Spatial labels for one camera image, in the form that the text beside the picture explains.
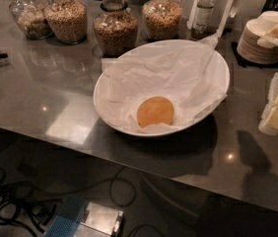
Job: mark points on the orange fruit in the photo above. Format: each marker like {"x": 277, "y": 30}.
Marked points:
{"x": 155, "y": 110}

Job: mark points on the white bowl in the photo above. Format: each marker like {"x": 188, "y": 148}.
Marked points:
{"x": 218, "y": 73}

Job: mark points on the black mat under plates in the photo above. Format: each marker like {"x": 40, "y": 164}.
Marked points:
{"x": 245, "y": 63}

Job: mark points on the stack of paper plates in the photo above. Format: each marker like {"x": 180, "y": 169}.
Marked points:
{"x": 259, "y": 40}

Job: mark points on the white tissue paper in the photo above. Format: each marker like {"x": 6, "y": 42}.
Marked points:
{"x": 158, "y": 73}

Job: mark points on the small glass bottle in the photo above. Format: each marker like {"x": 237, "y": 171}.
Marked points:
{"x": 201, "y": 21}

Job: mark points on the glass jar of cereal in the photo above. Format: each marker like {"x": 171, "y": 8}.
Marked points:
{"x": 161, "y": 19}

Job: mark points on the glass jar of nuts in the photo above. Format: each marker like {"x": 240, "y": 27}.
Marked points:
{"x": 115, "y": 28}

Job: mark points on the blue and silver floor box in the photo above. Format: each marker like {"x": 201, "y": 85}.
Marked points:
{"x": 79, "y": 217}

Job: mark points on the glass jar of beans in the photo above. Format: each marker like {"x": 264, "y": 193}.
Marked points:
{"x": 68, "y": 20}

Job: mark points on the glass jar of grains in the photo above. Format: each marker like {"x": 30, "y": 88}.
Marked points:
{"x": 29, "y": 16}

